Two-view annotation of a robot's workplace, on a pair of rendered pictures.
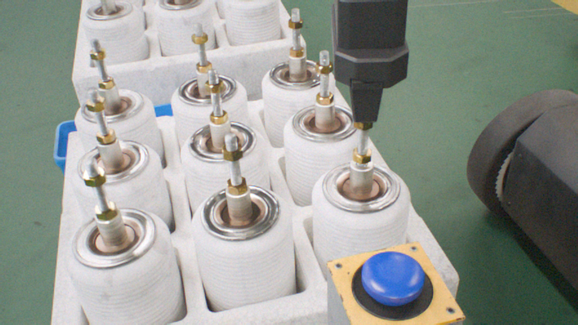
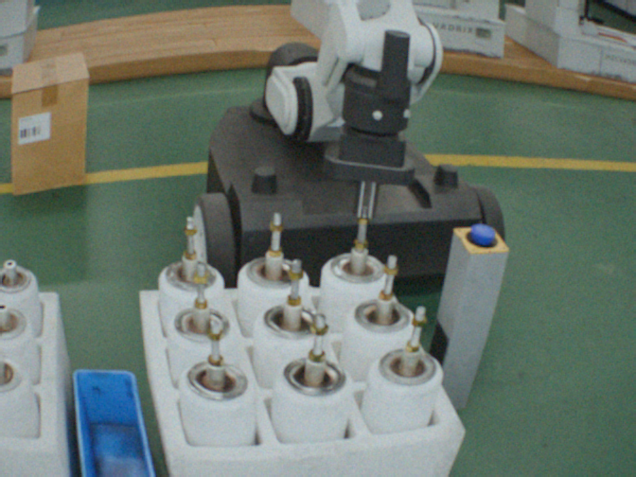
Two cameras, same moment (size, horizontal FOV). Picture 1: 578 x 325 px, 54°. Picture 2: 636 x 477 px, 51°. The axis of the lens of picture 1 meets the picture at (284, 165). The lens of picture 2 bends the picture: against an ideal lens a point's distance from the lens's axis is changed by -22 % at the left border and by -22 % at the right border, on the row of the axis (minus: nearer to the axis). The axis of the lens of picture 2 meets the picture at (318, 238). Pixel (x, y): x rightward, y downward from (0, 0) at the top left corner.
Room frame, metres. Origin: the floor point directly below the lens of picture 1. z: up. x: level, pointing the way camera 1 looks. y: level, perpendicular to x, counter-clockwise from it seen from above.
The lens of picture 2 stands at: (0.57, 0.94, 0.86)
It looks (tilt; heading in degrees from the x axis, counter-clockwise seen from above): 29 degrees down; 265
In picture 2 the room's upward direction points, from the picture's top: 6 degrees clockwise
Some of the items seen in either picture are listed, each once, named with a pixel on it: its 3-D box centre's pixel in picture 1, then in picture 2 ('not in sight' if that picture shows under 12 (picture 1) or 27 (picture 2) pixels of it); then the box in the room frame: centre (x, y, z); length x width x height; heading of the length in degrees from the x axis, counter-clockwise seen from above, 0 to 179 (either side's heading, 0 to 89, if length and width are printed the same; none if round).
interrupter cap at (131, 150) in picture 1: (113, 162); (314, 377); (0.49, 0.18, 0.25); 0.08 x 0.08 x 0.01
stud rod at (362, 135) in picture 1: (362, 139); (362, 232); (0.42, -0.07, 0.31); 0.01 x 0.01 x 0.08
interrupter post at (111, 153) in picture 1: (111, 152); (315, 369); (0.49, 0.18, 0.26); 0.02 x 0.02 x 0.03
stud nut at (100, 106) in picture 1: (96, 104); (319, 328); (0.49, 0.18, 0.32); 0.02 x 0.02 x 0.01; 59
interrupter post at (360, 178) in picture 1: (361, 177); (358, 260); (0.42, -0.07, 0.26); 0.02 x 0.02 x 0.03
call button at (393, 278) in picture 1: (392, 282); (482, 236); (0.25, -0.07, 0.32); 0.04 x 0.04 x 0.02
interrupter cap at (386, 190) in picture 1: (360, 187); (357, 269); (0.42, -0.07, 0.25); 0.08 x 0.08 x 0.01
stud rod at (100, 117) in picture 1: (101, 121); (318, 343); (0.49, 0.18, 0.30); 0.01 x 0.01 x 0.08
